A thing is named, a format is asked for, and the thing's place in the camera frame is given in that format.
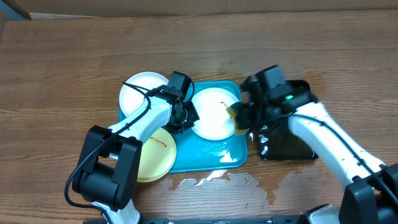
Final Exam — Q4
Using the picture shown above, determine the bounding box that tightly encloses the green yellow sponge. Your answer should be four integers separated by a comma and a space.
226, 102, 248, 136

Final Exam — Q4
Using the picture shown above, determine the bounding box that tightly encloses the white plate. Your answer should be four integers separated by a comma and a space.
192, 88, 239, 141

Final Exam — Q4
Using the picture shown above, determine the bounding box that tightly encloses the pink-white plate with sauce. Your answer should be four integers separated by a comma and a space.
119, 72, 169, 117

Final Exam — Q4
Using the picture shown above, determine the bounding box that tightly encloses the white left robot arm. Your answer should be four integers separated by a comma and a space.
64, 91, 199, 223

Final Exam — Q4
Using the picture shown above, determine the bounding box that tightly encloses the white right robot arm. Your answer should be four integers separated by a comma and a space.
227, 90, 397, 223

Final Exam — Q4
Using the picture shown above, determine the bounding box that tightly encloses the black water tray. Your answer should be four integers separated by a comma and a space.
255, 80, 318, 161

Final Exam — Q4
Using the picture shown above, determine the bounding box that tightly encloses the teal plastic tray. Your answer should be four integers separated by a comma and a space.
118, 80, 249, 174

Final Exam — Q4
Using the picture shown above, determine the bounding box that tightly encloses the yellow plate with sauce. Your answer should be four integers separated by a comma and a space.
137, 128, 177, 182

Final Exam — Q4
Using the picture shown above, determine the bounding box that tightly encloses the brown cardboard backdrop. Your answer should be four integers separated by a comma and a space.
4, 0, 397, 17

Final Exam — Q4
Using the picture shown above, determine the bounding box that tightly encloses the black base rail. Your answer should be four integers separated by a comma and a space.
83, 215, 312, 224

